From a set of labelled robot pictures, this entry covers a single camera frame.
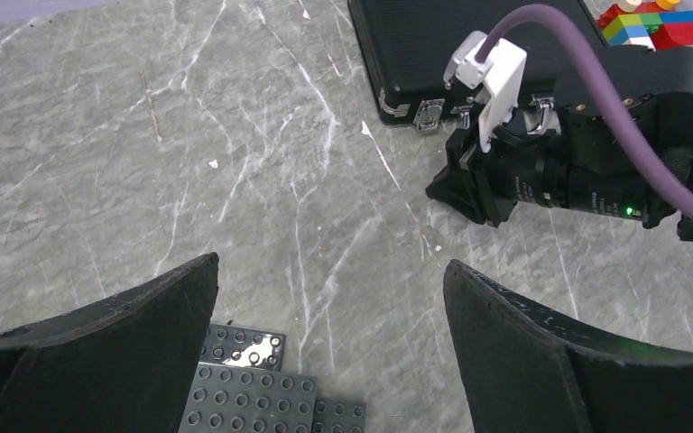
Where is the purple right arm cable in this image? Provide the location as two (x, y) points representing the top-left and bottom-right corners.
(475, 3), (693, 237)

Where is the black poker chip case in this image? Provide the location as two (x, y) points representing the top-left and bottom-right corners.
(347, 0), (609, 131)

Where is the colourful toy brick figure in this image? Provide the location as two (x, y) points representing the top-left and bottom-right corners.
(596, 0), (693, 50)

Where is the lower dark grey baseplate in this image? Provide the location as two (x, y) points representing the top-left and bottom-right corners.
(198, 324), (367, 433)

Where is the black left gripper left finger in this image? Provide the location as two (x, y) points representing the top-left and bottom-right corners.
(0, 253), (219, 432)

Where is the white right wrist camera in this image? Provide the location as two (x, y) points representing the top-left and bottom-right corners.
(443, 31), (527, 153)

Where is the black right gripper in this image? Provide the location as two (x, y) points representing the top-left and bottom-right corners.
(425, 46), (693, 228)

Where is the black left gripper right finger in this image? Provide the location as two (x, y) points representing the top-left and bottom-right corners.
(443, 260), (693, 432)

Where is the large dark grey baseplate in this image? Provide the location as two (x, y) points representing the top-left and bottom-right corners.
(179, 362), (318, 433)

